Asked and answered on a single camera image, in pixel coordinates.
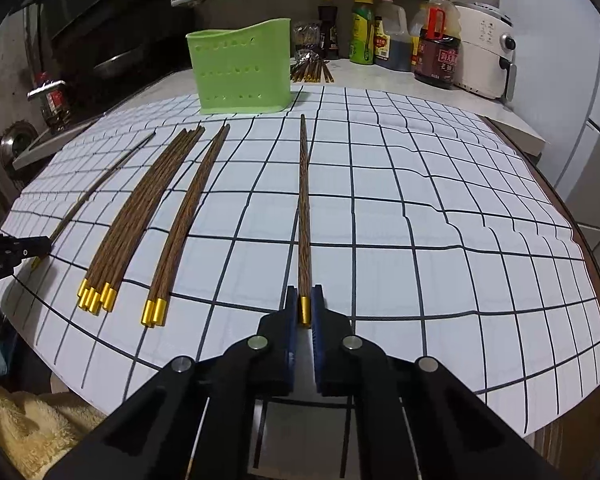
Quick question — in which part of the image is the red label can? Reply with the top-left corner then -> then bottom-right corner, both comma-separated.
27,72 -> 71,130

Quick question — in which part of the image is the metal sink drain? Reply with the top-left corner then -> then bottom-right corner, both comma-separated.
0,120 -> 38,167

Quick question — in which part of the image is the yellow towel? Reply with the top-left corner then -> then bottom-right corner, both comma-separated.
0,387 -> 105,479

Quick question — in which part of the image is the wooden chopstick pair stick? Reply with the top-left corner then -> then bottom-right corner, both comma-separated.
140,126 -> 230,327
149,123 -> 232,328

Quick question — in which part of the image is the white grid mat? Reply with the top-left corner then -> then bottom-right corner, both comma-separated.
0,86 -> 600,434

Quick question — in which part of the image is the wooden chopstick bundle middle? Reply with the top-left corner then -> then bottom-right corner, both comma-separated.
78,126 -> 204,315

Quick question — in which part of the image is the dark sauce bottle yellow cap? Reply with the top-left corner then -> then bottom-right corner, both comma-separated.
317,0 -> 339,60

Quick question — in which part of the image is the thin dark chopstick far left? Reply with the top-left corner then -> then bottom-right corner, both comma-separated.
50,132 -> 156,246

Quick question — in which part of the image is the chopsticks bundle in background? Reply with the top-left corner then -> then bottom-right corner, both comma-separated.
290,49 -> 335,84

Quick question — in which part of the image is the wooden chopstick bundle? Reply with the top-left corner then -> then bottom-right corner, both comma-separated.
78,126 -> 204,315
93,126 -> 204,315
78,128 -> 192,313

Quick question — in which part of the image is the wooden chopstick pair right stick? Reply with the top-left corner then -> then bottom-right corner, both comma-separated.
149,123 -> 232,328

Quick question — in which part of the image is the white air fryer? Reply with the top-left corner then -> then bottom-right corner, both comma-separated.
455,2 -> 517,103

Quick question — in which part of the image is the green yellow-cap bottle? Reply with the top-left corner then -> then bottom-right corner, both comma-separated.
349,0 -> 375,65

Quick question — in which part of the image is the wooden chopstick bundle outer left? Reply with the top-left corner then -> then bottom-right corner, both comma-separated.
78,128 -> 192,313

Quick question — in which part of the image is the wooden chopstick pair left stick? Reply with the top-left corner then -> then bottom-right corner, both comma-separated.
140,126 -> 230,327

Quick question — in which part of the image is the clear oil jug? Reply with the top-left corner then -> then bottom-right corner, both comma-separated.
374,0 -> 413,72

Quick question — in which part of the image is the large dark soy sauce jug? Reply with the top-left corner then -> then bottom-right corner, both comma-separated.
414,0 -> 462,89

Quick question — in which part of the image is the green plastic utensil holder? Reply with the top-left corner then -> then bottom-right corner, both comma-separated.
186,18 -> 291,115

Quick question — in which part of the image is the wooden chopstick gold tip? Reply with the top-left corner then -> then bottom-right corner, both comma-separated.
298,115 -> 312,328

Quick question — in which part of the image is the wooden chopstick bundle right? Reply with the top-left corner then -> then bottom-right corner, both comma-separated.
93,126 -> 204,315

